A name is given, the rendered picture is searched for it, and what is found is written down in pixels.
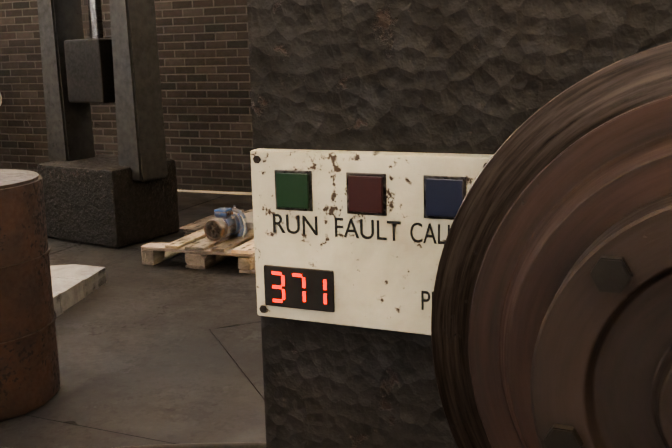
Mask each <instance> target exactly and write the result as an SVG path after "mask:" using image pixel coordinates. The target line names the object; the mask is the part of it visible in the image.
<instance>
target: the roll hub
mask: <svg viewBox="0 0 672 448"><path fill-rule="evenodd" d="M601 256H615V257H623V259H624V260H625V262H626V264H627V266H628V267H629V269H630V271H631V273H632V274H633V275H632V278H631V279H630V281H629V282H628V283H627V285H626V286H625V288H624V289H623V291H622V292H621V293H613V292H601V291H599V289H598V288H597V286H596V284H595V282H594V281H593V279H592V277H591V275H590V272H591V270H592V269H593V267H594V266H595V264H596V263H597V262H598V260H599V259H600V257H601ZM530 397H531V408H532V415H533V421H534V426H535V430H536V434H537V438H538V441H539V445H540V448H547V447H546V445H545V444H544V442H543V440H544V438H545V436H546V435H547V433H548V432H549V430H550V429H551V428H552V426H553V425H554V424H561V425H567V426H574V428H575V429H576V431H577V433H578V435H579V437H580V438H581V440H582V442H583V446H582V448H672V194H669V195H667V196H664V197H661V198H659V199H657V200H655V201H652V202H650V203H648V204H646V205H644V206H642V207H640V208H638V209H637V210H635V211H633V212H632V213H630V214H628V215H627V216H625V217H624V218H622V219H621V220H619V221H618V222H616V223H615V224H614V225H612V226H611V227H610V228H609V229H607V230H606V231H605V232H604V233H602V234H601V235H600V236H599V237H598V238H597V239H596V240H595V241H594V242H593V243H592V244H591V245H590V246H589V247H588V248H587V249H586V250H585V251H584V252H583V254H582V255H581V256H580V257H579V258H578V260H577V261H576V262H575V264H574V265H573V266H572V268H571V269H570V271H569V272H568V274H567V275H566V277H565V279H564V280H563V282H562V284H561V286H560V288H559V289H558V291H557V293H556V295H555V297H554V299H553V300H552V302H551V304H550V306H549V308H548V310H547V312H546V315H545V317H544V319H543V321H542V324H541V327H540V330H539V333H538V336H537V340H536V344H535V348H534V353H533V358H532V366H531V378H530Z"/></svg>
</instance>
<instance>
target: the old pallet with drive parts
mask: <svg viewBox="0 0 672 448"><path fill-rule="evenodd" d="M213 218H216V216H215V215H210V216H208V217H205V218H203V219H200V220H197V221H195V222H194V223H190V224H187V225H185V226H182V227H180V228H179V229H184V232H185V234H184V237H182V238H180V239H178V240H176V241H173V242H171V243H162V242H150V243H148V244H145V245H142V246H141V253H142V264H143V265H156V264H158V263H160V262H162V261H165V260H167V259H169V258H172V257H174V256H176V255H179V254H181V253H185V262H186V263H187V265H185V267H186V268H192V269H207V268H209V267H212V266H214V265H215V264H218V263H220V262H222V261H224V260H226V259H228V258H229V257H232V256H236V257H238V269H240V270H239V273H248V274H252V273H255V272H256V269H255V247H254V229H247V234H246V235H244V238H242V237H235V235H232V236H227V237H224V238H223V239H220V240H217V241H212V240H210V239H208V238H207V236H206V235H205V232H204V226H205V223H206V222H207V221H209V220H211V219H213ZM226 240H227V241H226ZM224 241H225V242H224ZM219 243H220V244H219ZM217 244H218V245H217ZM215 245H216V246H215Z"/></svg>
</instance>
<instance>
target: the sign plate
mask: <svg viewBox="0 0 672 448"><path fill-rule="evenodd" d="M250 156H251V179H252V202H253V224H254V247H255V269H256V292H257V314H258V315H259V316H268V317H277V318H285V319H294V320H303V321H311V322H320V323H329V324H337V325H346V326H355V327H363V328H372V329H381V330H389V331H398V332H407V333H416V334H424V335H431V314H432V301H433V292H434V285H435V279H436V274H437V270H438V265H439V261H440V257H441V254H442V250H443V247H444V244H445V241H446V238H447V235H448V233H449V230H450V228H451V225H452V223H453V220H454V218H455V217H439V216H426V179H452V180H463V200H464V198H465V196H466V194H467V192H468V191H469V189H470V187H471V186H472V184H473V183H474V181H475V179H476V178H477V176H478V175H479V173H480V172H481V171H482V169H483V168H484V166H485V165H486V164H487V162H488V161H489V160H490V159H491V157H492V156H493V155H490V154H453V153H415V152H378V151H340V150H303V149H265V148H259V149H255V150H251V152H250ZM276 173H299V174H308V177H309V209H299V208H282V207H277V188H276ZM348 176H375V177H383V213H369V212H352V211H349V197H348ZM272 271H275V272H281V275H283V276H285V286H282V281H281V275H272ZM292 273H297V274H302V277H304V278H305V287H306V288H302V277H293V276H292ZM323 279H326V284H327V290H323ZM272 285H278V286H282V289H285V300H282V303H279V302H273V299H282V289H275V288H272ZM302 291H305V292H306V302H303V294H302ZM324 293H325V294H327V304H324Z"/></svg>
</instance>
